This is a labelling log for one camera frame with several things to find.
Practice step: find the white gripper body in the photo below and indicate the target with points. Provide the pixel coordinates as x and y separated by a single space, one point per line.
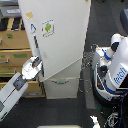
29 72

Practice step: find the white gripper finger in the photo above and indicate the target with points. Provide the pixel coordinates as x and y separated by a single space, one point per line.
41 73
35 60

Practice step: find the white fridge door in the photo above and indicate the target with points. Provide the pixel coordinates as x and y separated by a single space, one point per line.
71 18

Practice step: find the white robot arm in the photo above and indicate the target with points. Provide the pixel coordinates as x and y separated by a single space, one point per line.
17 85

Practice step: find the wooden drawer cabinet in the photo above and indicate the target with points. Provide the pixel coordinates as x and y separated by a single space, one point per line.
14 48

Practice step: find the white refrigerator body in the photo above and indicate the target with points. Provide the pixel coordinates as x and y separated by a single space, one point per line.
61 71

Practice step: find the green android sticker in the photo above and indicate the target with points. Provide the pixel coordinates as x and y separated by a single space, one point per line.
47 28

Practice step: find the grey box on cabinet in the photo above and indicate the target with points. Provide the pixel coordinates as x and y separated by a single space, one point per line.
10 11

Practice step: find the white blue robot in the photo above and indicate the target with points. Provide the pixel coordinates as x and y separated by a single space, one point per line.
110 71

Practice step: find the lower fridge drawer handle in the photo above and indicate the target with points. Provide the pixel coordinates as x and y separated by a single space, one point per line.
60 81

